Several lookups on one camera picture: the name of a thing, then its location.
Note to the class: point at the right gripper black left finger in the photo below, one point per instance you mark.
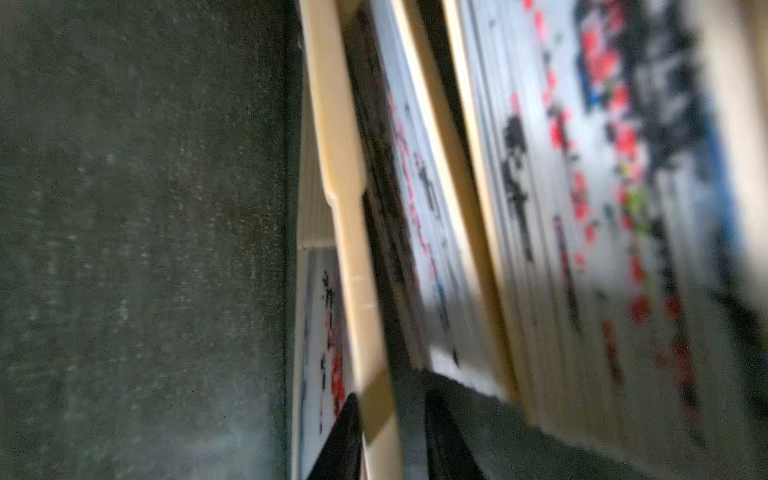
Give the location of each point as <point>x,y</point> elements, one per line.
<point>341,455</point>

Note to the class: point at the white black-inked fan in bag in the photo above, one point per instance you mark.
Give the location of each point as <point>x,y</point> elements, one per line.
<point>340,346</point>

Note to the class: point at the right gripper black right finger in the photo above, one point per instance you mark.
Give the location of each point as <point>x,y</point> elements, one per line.
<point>448,455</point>

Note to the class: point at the olive green canvas tote bag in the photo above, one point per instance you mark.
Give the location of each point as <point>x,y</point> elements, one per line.
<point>149,174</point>

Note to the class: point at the pink teal fan in bag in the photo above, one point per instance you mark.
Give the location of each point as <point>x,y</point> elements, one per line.
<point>424,201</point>

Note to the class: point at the white red-flecked fan in bag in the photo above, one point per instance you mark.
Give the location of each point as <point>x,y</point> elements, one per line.
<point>619,149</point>

